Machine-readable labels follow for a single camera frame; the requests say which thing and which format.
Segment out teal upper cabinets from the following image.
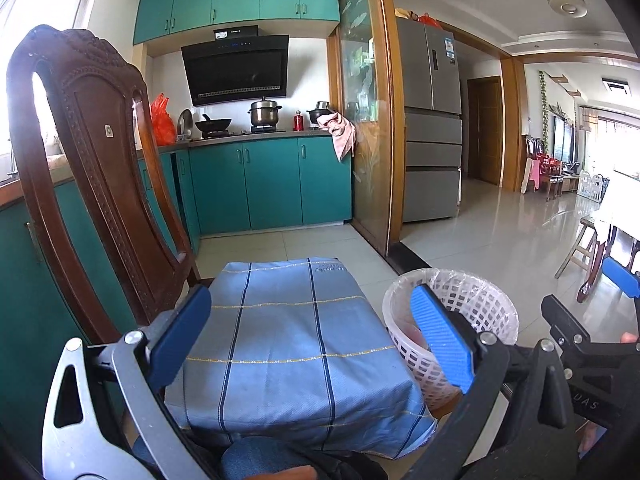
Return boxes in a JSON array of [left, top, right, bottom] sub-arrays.
[[132, 0, 341, 46]]

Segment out teal side cabinets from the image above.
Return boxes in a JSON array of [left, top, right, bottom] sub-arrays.
[[0, 150, 201, 461]]

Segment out teal lower cabinets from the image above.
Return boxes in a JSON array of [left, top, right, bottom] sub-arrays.
[[189, 137, 353, 235]]

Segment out gas stove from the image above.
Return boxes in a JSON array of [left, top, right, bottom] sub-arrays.
[[200, 127, 288, 138]]

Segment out stainless steel pot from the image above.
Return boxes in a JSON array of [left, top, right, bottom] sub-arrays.
[[248, 97, 283, 128]]

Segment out black cooking pot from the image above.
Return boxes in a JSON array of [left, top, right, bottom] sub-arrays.
[[306, 101, 335, 128]]

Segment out white plastic mesh basket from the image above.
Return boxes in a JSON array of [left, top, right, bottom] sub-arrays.
[[382, 268, 520, 411]]

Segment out pink hanging cloth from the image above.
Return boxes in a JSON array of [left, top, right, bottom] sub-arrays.
[[327, 112, 358, 163]]

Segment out green wall vine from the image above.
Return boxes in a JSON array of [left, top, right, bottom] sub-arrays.
[[537, 70, 551, 156]]

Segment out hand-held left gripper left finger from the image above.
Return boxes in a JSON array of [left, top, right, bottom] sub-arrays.
[[41, 284, 213, 480]]

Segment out carved wooden chair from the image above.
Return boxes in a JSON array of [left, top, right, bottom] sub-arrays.
[[6, 25, 211, 348]]

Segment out brown wooden door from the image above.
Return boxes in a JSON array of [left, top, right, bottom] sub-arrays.
[[467, 76, 503, 186]]

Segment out person's leg in jeans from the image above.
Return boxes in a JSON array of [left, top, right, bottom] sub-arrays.
[[132, 435, 321, 480]]

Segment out wooden dining chairs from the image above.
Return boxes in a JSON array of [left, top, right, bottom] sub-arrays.
[[525, 135, 583, 201]]

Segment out dining table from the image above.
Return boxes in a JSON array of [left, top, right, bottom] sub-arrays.
[[577, 170, 640, 306]]

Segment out orange plastic bag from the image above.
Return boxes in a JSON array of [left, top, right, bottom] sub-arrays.
[[151, 92, 178, 147]]

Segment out person's right hand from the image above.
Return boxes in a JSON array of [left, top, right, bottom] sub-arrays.
[[579, 422, 601, 458]]

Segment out pink cloth on chair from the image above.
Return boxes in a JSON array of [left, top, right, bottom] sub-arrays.
[[520, 157, 548, 193]]

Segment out black range hood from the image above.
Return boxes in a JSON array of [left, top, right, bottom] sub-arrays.
[[181, 25, 291, 107]]

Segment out wood framed glass door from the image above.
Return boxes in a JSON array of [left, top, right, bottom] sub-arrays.
[[328, 0, 403, 256]]

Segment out grey refrigerator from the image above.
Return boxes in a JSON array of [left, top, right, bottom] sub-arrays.
[[395, 16, 463, 223]]

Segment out white fence panel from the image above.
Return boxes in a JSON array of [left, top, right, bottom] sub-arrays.
[[577, 170, 611, 201]]

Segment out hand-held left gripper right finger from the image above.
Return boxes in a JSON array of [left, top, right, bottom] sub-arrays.
[[400, 284, 578, 480]]

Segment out black wok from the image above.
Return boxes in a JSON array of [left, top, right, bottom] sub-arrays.
[[194, 115, 233, 136]]

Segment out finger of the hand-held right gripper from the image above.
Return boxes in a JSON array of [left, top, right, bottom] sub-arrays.
[[602, 256, 640, 301], [541, 294, 591, 356]]

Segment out wooden stool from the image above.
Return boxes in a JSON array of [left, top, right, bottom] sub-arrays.
[[555, 215, 606, 281]]

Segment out blue striped tablecloth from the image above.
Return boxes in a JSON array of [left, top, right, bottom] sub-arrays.
[[165, 257, 438, 461]]

